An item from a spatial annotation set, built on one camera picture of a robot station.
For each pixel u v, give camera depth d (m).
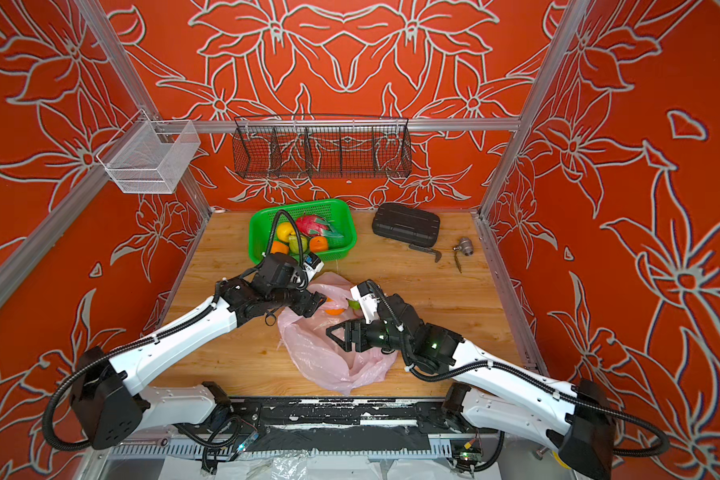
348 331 0.60
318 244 1.03
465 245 1.06
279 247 1.02
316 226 1.05
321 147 0.99
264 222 1.06
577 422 0.39
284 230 1.06
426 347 0.54
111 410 0.39
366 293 0.63
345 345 0.60
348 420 0.74
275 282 0.60
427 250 1.07
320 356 0.76
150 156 0.92
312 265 0.69
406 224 1.07
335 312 0.89
